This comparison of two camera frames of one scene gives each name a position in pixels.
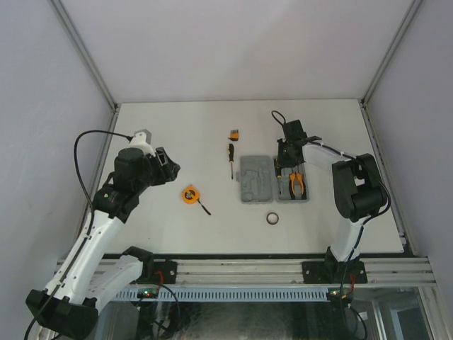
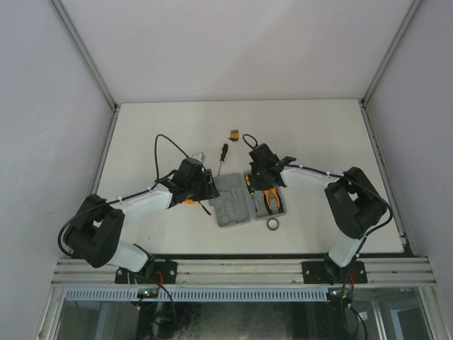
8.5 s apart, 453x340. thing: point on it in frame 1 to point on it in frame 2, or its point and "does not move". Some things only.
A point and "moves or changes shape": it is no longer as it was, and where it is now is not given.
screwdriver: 231,148 to 224,151
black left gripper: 173,168 to 209,190
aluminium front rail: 381,272 does not move
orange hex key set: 233,135 does not move
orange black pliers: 300,177 to 272,193
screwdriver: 278,172 moves or changes shape
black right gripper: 282,161 to 258,187
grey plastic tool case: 262,181 moves or changes shape
